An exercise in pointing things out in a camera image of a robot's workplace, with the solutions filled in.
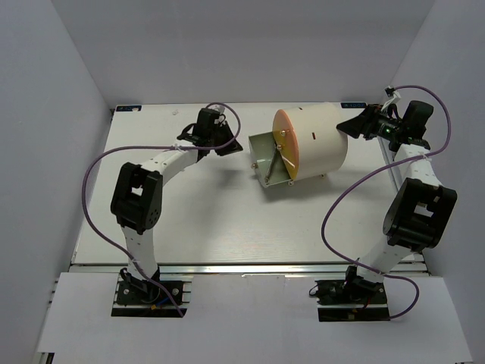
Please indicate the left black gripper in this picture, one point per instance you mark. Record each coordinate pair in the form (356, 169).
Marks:
(229, 149)

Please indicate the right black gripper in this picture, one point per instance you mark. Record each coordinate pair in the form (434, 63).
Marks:
(363, 123)

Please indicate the grey green bottom drawer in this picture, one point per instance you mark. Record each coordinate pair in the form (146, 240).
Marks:
(261, 147)

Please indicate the round cream drawer cabinet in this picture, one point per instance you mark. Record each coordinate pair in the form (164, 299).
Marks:
(308, 140)

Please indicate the small silver wrench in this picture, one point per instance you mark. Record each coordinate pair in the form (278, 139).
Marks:
(274, 158)

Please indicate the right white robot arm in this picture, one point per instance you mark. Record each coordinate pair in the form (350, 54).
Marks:
(419, 213)

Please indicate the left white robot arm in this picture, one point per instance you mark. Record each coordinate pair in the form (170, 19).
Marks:
(137, 200)

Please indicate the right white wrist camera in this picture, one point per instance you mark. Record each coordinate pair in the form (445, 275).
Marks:
(393, 97)

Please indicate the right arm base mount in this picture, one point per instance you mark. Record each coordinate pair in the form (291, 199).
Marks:
(338, 301)

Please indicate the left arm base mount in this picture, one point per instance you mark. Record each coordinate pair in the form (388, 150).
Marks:
(129, 302)

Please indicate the aluminium front rail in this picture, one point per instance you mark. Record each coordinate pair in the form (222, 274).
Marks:
(407, 268)

